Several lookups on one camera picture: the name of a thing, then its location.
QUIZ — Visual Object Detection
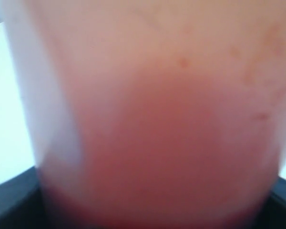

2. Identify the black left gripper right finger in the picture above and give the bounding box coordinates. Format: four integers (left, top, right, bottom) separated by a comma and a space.
262, 178, 286, 229

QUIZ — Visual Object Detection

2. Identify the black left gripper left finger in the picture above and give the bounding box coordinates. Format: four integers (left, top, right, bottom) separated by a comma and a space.
0, 167, 45, 229

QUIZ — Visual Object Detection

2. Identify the red sauce squeeze bottle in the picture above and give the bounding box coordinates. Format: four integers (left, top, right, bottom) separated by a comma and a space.
2, 0, 286, 229

